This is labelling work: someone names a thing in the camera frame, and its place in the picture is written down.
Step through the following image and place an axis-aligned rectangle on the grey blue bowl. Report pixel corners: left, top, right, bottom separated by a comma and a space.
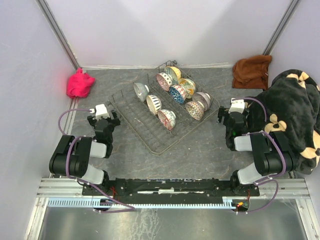
133, 82, 150, 102

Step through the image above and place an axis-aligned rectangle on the blue cable duct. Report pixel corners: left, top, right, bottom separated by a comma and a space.
46, 196, 251, 210

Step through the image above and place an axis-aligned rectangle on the blue red patterned bowl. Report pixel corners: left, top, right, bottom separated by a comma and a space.
169, 84, 187, 105

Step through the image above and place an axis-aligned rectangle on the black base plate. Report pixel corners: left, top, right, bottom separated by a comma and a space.
81, 177, 261, 204

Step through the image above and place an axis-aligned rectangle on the aluminium frame rail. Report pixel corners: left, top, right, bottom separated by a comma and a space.
37, 178, 311, 200

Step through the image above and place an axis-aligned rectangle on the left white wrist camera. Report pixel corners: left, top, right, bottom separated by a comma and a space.
89, 104, 110, 120

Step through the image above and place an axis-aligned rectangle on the wire dish rack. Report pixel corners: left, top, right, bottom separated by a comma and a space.
109, 60, 220, 156

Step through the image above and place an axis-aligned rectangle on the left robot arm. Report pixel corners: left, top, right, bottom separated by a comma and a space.
49, 110, 121, 195

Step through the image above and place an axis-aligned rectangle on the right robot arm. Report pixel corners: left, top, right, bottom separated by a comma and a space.
217, 106, 297, 196

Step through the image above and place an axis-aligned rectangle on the grey purple bowl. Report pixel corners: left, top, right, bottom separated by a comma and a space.
192, 92, 211, 111

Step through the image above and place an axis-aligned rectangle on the yellow green floral bowl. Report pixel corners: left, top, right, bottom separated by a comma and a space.
178, 78, 196, 99

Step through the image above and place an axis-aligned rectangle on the red patterned green bowl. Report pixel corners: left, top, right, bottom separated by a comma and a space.
157, 109, 176, 131

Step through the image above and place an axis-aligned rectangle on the black floral blanket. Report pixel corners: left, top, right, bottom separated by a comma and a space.
245, 69, 320, 175

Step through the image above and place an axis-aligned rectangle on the yellow teal bowl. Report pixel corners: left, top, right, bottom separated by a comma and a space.
164, 66, 182, 85

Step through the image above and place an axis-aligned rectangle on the red scale patterned bowl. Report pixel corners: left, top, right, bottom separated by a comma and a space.
185, 101, 205, 121

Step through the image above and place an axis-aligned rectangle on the red dotted white bowl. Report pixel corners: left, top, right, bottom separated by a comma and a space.
155, 72, 173, 92

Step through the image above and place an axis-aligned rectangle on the pink cloth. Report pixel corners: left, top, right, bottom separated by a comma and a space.
66, 68, 96, 99

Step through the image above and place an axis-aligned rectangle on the black striped white bowl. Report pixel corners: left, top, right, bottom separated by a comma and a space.
146, 95, 162, 116

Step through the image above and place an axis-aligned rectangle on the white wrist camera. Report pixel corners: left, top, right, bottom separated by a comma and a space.
228, 98, 246, 114
89, 104, 110, 120

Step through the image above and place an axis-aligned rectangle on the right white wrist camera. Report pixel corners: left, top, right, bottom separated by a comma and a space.
228, 98, 246, 114

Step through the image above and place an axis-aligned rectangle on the brown cloth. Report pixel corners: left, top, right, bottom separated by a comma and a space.
232, 55, 272, 91

